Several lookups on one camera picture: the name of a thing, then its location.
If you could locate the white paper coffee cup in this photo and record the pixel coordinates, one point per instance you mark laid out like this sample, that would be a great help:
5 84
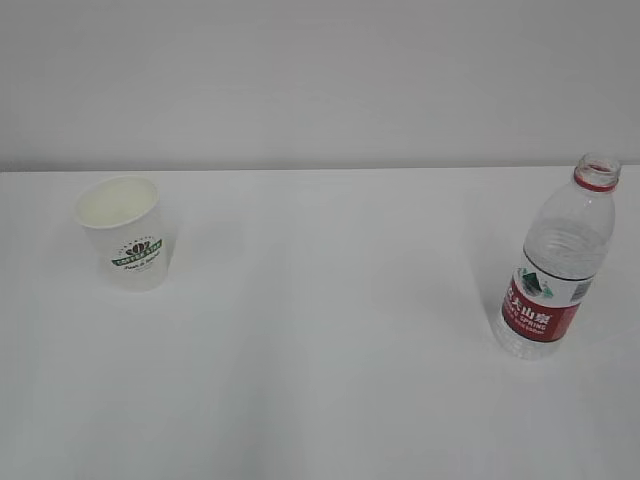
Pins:
121 218

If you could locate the clear plastic water bottle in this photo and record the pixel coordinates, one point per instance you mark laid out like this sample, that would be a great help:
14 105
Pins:
563 250

